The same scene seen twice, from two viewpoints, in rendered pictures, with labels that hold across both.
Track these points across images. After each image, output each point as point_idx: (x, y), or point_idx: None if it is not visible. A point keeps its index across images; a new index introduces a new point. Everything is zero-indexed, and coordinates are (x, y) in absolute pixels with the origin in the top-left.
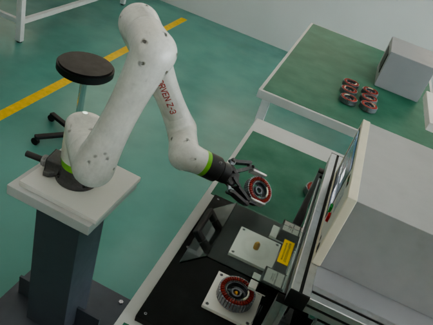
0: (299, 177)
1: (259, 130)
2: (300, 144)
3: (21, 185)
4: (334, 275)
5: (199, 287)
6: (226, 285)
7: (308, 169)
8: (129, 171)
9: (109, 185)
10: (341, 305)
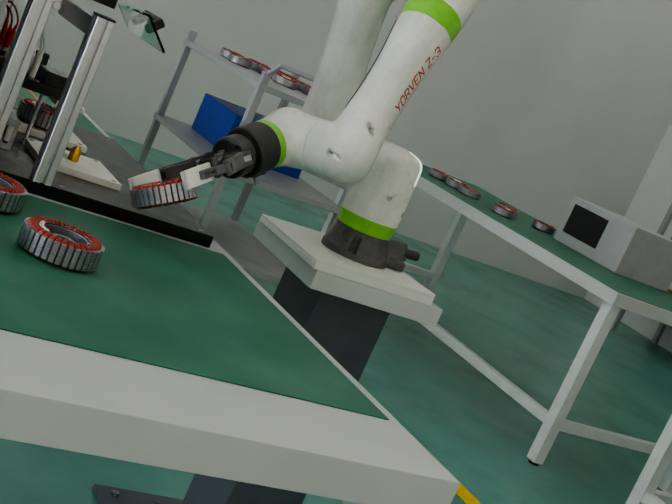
0: (137, 297)
1: (384, 428)
2: (254, 412)
3: None
4: None
5: (88, 146)
6: None
7: (139, 320)
8: (337, 265)
9: (319, 247)
10: None
